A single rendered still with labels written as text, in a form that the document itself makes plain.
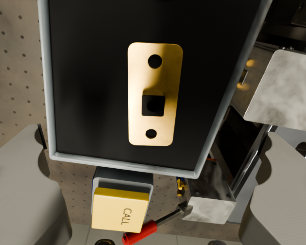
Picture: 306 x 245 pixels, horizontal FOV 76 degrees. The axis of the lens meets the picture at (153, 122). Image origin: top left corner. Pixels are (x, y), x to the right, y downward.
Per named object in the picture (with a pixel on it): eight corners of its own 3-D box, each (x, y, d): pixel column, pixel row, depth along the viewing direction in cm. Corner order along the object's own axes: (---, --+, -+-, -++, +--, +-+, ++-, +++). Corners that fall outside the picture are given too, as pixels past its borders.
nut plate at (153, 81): (171, 144, 18) (173, 152, 17) (128, 142, 17) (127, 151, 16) (183, 43, 13) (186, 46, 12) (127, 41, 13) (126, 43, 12)
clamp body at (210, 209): (190, 131, 72) (223, 225, 40) (159, 125, 70) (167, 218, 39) (196, 113, 68) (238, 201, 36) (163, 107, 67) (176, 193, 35)
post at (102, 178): (147, 98, 65) (145, 223, 26) (125, 94, 64) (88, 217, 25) (152, 75, 61) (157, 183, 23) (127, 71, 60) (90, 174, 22)
